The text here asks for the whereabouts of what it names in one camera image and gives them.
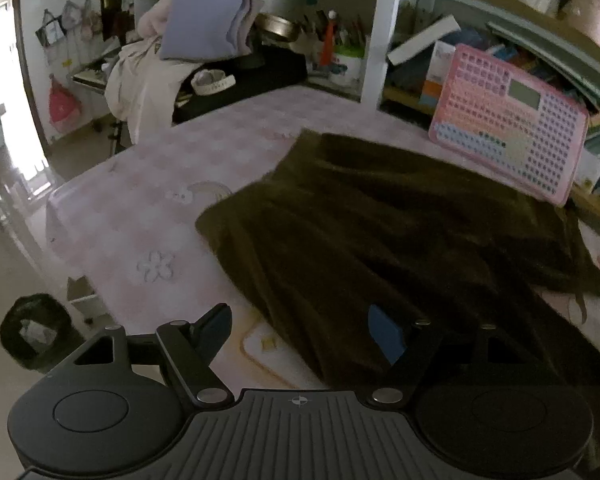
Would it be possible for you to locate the cream draped clothing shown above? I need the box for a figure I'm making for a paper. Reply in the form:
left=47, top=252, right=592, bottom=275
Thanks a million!
left=105, top=36, right=202, bottom=144

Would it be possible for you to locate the red hanging bag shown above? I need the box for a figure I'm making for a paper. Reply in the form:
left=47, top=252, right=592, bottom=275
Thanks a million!
left=48, top=74, right=82, bottom=134

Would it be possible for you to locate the black bag with watch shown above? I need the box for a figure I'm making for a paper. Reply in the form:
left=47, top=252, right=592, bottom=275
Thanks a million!
left=172, top=46, right=308, bottom=125

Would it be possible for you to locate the black waste bin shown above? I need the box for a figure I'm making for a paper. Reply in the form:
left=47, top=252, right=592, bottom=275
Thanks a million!
left=0, top=292, right=83, bottom=373

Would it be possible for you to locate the white leaning book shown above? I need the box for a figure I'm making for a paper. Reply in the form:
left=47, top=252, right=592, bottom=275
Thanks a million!
left=388, top=15, right=462, bottom=65

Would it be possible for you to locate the lavender folded cloth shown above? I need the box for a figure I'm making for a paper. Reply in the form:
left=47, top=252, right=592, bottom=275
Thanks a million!
left=159, top=0, right=264, bottom=63

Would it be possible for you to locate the pink checkered desk mat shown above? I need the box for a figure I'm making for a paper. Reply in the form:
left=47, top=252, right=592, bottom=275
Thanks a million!
left=47, top=87, right=600, bottom=390

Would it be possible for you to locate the pink learning tablet toy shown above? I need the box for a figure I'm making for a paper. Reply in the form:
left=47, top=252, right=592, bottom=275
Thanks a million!
left=428, top=44, right=588, bottom=206

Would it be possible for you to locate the white pen holder cup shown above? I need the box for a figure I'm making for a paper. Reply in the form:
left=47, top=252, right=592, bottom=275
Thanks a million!
left=328, top=46, right=364, bottom=88

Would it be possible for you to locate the metal bowl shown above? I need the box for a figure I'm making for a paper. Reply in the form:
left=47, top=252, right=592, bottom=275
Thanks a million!
left=254, top=13, right=300, bottom=42

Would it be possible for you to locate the dark brown garment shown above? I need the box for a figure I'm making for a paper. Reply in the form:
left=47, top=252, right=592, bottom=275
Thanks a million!
left=196, top=131, right=600, bottom=408

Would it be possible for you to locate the white watch strap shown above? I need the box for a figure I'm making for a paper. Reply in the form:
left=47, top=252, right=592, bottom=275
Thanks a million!
left=189, top=69, right=237, bottom=98

